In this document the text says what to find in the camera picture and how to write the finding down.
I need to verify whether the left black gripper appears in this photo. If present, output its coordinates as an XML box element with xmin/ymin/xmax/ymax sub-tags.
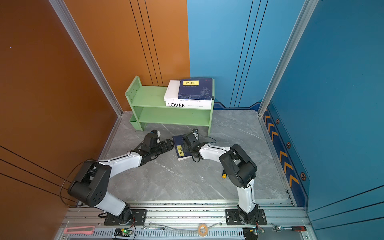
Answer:
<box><xmin>150</xmin><ymin>138</ymin><xmax>176</xmax><ymax>159</ymax></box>

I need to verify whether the blue book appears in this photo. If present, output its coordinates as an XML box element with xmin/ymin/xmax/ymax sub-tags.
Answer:
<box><xmin>178</xmin><ymin>78</ymin><xmax>214</xmax><ymax>101</ymax></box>
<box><xmin>172</xmin><ymin>135</ymin><xmax>192</xmax><ymax>161</ymax></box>

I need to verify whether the white LOVER book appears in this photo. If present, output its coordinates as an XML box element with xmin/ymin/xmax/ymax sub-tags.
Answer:
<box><xmin>165</xmin><ymin>101</ymin><xmax>212</xmax><ymax>110</ymax></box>

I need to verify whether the white La Dame book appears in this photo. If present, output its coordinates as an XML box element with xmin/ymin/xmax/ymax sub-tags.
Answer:
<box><xmin>164</xmin><ymin>80</ymin><xmax>180</xmax><ymax>102</ymax></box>

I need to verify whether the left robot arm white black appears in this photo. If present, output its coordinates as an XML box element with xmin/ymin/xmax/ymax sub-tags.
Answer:
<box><xmin>68</xmin><ymin>130</ymin><xmax>175</xmax><ymax>225</ymax></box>

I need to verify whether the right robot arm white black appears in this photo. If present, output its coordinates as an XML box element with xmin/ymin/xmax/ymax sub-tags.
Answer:
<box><xmin>182</xmin><ymin>133</ymin><xmax>259</xmax><ymax>225</ymax></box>

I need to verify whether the green wooden shelf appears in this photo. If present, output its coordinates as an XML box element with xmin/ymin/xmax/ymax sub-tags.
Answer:
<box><xmin>125</xmin><ymin>76</ymin><xmax>214</xmax><ymax>135</ymax></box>

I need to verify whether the tape roll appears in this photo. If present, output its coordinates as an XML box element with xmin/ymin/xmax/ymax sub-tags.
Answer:
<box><xmin>197</xmin><ymin>223</ymin><xmax>209</xmax><ymax>238</ymax></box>

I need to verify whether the left circuit board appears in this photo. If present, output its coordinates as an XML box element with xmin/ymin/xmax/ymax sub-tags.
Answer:
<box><xmin>113</xmin><ymin>228</ymin><xmax>135</xmax><ymax>240</ymax></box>

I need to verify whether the circuit board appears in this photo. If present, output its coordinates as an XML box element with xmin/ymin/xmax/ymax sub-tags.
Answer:
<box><xmin>113</xmin><ymin>228</ymin><xmax>135</xmax><ymax>240</ymax></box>
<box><xmin>243</xmin><ymin>228</ymin><xmax>265</xmax><ymax>240</ymax></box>

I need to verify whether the right circuit board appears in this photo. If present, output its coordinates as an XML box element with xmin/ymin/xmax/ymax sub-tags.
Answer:
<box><xmin>243</xmin><ymin>228</ymin><xmax>265</xmax><ymax>240</ymax></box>

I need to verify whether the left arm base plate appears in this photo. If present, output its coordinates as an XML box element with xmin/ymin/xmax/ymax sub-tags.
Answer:
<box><xmin>104</xmin><ymin>209</ymin><xmax>147</xmax><ymax>226</ymax></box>

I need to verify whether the silver wrench on rail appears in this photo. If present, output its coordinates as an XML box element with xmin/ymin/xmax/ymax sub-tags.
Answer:
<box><xmin>142</xmin><ymin>226</ymin><xmax>168</xmax><ymax>231</ymax></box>

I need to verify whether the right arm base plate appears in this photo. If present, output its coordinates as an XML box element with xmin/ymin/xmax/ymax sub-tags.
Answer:
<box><xmin>225</xmin><ymin>209</ymin><xmax>268</xmax><ymax>226</ymax></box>

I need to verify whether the pink tool on rail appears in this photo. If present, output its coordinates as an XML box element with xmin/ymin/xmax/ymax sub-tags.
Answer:
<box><xmin>64</xmin><ymin>226</ymin><xmax>95</xmax><ymax>235</ymax></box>

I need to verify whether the red handled ratchet wrench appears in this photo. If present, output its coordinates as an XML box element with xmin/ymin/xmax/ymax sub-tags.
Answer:
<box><xmin>273</xmin><ymin>225</ymin><xmax>307</xmax><ymax>232</ymax></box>

